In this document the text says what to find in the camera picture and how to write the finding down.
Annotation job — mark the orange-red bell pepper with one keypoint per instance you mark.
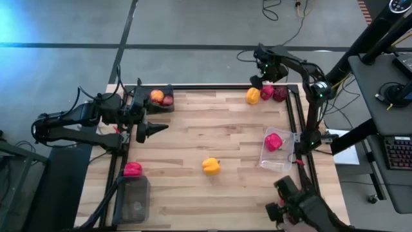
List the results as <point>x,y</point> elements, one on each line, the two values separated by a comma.
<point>156,95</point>

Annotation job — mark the black cabinet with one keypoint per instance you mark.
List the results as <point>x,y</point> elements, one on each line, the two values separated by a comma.
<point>61,193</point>

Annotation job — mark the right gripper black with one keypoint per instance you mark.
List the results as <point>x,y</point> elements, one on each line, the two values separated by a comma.
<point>270,69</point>

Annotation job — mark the black flat desk device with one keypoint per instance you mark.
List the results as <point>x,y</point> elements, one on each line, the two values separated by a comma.
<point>405,62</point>

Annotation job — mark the black round stand base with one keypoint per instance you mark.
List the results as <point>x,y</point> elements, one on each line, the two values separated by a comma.
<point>394,93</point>

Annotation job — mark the black caster wheel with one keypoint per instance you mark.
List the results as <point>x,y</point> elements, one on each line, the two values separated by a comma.
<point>373,198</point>

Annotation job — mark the thin black stand post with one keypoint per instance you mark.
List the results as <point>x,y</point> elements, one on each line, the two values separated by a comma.
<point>386,42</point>

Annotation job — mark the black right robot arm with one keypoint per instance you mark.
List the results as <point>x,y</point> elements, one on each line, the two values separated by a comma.
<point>310,119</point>

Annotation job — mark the black desk support beam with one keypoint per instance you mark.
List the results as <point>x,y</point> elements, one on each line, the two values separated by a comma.
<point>354,138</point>

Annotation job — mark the dark translucent plastic bin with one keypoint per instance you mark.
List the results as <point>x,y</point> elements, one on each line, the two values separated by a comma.
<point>132,199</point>
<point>161,110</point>

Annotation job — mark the grey desk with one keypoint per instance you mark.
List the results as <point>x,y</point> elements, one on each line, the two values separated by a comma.
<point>370,96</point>

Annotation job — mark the backlit black keyboard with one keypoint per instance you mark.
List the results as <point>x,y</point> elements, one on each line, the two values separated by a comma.
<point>399,153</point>

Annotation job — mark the clear plastic bin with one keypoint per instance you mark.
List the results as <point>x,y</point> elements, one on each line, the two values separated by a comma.
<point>280,162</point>

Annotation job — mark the dark metal cart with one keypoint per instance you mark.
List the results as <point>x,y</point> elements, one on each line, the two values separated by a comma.
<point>19,180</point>

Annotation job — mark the thick black stand post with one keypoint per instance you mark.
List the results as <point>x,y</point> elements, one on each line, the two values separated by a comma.
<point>354,54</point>

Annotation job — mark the round black dial device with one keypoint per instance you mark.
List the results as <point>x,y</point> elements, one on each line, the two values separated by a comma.
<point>400,4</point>

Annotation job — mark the white paper sheet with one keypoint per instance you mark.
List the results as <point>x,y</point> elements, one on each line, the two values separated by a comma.
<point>347,158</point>

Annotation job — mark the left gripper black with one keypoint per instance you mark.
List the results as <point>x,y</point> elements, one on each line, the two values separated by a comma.
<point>138,106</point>

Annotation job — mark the dark red bell pepper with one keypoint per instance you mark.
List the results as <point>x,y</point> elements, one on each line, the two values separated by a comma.
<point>280,93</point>
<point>167,100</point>

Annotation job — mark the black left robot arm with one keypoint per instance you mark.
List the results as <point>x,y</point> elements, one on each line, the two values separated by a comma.
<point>80,112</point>

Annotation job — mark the yellow bell pepper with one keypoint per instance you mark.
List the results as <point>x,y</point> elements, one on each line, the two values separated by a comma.
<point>211,166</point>
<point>253,96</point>

